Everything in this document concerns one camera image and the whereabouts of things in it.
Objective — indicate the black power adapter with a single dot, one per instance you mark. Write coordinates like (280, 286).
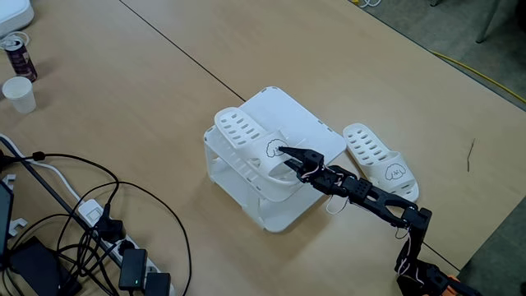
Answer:
(157, 285)

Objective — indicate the white power strip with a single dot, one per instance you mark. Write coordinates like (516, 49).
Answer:
(92, 211)

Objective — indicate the white printed bracket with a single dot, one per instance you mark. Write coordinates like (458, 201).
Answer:
(18, 225)

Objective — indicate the white slipper with dog print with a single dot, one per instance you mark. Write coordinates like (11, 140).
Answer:
(246, 135)
(365, 144)

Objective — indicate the dark purple drink can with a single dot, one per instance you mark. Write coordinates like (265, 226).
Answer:
(22, 61)

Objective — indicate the white flat device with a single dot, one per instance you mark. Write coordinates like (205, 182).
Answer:
(12, 14)

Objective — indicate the white plastic shoe rack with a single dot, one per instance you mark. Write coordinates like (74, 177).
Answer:
(287, 111)

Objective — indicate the grey chair leg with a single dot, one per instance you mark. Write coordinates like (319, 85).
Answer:
(489, 22)

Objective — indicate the black flat power brick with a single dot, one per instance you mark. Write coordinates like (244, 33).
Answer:
(37, 267)

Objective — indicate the black adapter with green light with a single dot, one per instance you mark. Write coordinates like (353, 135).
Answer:
(132, 267)

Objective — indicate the black plug charger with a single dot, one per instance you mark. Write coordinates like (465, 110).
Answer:
(110, 230)

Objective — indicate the white paper cup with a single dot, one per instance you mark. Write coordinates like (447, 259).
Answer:
(18, 96)

